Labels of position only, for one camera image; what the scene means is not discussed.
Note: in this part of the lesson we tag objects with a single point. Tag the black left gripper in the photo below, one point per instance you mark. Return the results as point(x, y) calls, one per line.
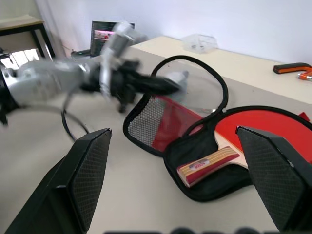
point(124, 83)

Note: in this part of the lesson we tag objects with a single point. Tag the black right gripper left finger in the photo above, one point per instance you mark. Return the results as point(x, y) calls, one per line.
point(73, 185)

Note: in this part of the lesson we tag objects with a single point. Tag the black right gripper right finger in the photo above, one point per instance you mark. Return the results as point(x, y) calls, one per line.
point(280, 175)

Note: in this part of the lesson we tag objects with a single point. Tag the black red paddle case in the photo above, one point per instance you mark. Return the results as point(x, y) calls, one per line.
point(156, 126)

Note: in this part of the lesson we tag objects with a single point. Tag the red table tennis paddle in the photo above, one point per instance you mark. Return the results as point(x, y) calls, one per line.
point(229, 126)

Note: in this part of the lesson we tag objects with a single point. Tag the clear plastic box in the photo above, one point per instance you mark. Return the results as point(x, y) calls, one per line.
point(200, 44)

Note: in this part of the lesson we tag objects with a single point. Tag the dark monitor screen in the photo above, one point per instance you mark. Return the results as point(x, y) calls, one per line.
point(100, 36)

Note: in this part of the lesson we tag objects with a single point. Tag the small orange object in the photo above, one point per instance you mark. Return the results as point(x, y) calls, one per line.
point(306, 76)

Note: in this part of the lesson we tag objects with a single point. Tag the black orange tool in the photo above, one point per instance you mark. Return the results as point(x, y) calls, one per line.
point(290, 67)

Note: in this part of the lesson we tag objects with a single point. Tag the black framed side table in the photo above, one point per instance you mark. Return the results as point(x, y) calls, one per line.
point(22, 26)

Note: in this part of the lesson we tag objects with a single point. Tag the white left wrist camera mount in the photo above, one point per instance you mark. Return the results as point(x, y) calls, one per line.
point(122, 36)

